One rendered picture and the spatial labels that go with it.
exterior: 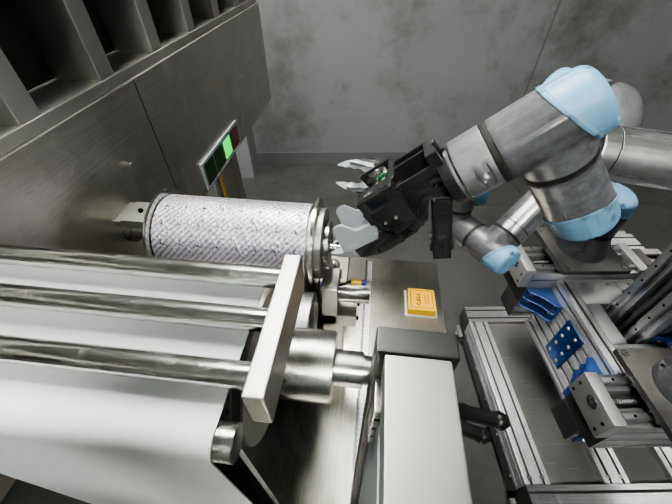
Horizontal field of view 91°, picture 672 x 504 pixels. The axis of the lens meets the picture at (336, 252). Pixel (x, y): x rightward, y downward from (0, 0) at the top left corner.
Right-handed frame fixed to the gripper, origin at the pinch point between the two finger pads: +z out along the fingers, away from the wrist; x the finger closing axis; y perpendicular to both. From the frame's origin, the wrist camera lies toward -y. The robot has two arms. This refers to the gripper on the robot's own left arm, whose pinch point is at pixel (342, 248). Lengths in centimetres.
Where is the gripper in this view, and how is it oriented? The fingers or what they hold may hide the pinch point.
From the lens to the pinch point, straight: 52.0
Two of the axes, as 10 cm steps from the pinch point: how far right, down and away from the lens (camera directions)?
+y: -6.4, -5.9, -4.9
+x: -1.1, 7.0, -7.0
